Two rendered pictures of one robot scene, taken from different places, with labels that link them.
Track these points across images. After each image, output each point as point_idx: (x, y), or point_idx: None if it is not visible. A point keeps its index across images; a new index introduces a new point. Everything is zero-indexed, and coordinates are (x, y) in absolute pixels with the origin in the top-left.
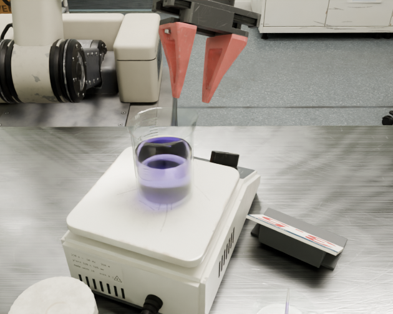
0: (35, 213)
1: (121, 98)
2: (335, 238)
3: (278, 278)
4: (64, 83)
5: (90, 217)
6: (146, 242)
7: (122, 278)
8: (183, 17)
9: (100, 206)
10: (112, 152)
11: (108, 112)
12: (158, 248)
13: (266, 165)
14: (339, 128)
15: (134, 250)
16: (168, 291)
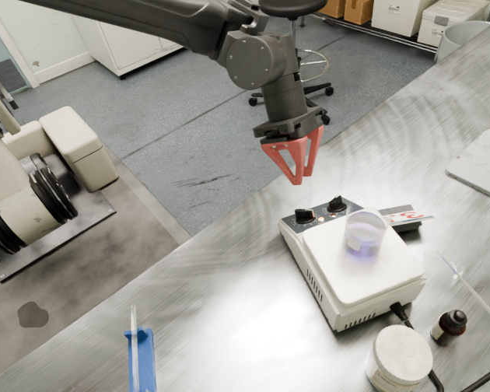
0: (250, 314)
1: (90, 190)
2: (406, 208)
3: (408, 247)
4: (64, 208)
5: (351, 290)
6: (394, 280)
7: (379, 307)
8: (296, 134)
9: (345, 280)
10: (238, 240)
11: (89, 207)
12: (404, 278)
13: (328, 188)
14: (333, 140)
15: (391, 288)
16: (406, 295)
